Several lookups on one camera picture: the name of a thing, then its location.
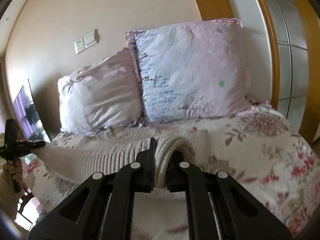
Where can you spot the white wall switch plate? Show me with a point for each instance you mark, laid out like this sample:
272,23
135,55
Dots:
90,39

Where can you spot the white wall socket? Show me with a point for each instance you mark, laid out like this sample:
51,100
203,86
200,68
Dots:
79,45

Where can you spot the person's left hand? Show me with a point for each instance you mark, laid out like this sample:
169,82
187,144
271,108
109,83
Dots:
11,173

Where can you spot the blue floral right pillow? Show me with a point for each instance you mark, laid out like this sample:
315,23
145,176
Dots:
191,70

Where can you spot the pink floral left pillow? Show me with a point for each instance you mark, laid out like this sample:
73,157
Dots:
99,96

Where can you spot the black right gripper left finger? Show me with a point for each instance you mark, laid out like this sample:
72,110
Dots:
102,206

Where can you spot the cream knitted sweater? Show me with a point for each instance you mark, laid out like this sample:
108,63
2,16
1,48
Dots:
119,146

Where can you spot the black framed mirror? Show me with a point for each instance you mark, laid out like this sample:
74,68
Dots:
27,115

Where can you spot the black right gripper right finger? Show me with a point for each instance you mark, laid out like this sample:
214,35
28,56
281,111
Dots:
218,207

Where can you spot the frosted glass sliding door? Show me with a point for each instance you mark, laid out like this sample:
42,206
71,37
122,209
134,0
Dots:
294,29

